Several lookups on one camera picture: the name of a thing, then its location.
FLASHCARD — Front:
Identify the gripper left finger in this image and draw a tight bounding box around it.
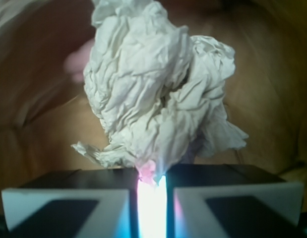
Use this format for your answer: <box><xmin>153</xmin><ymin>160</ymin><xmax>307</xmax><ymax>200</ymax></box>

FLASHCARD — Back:
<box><xmin>1</xmin><ymin>169</ymin><xmax>139</xmax><ymax>238</ymax></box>

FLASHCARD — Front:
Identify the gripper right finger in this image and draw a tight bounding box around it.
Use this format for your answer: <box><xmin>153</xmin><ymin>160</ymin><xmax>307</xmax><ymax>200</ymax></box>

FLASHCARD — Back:
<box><xmin>166</xmin><ymin>164</ymin><xmax>304</xmax><ymax>238</ymax></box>

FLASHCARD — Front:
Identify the white paper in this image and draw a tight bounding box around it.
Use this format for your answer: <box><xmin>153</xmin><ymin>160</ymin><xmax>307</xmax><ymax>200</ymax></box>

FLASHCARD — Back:
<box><xmin>72</xmin><ymin>0</ymin><xmax>247</xmax><ymax>184</ymax></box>

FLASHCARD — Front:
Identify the brown paper bag tray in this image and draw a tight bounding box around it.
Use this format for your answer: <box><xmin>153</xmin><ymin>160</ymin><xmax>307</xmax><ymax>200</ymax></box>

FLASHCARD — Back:
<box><xmin>0</xmin><ymin>0</ymin><xmax>307</xmax><ymax>214</ymax></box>

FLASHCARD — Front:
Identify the pink plush bunny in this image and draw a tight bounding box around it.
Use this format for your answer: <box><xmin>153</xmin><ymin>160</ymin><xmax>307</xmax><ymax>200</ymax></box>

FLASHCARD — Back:
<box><xmin>63</xmin><ymin>39</ymin><xmax>95</xmax><ymax>83</ymax></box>

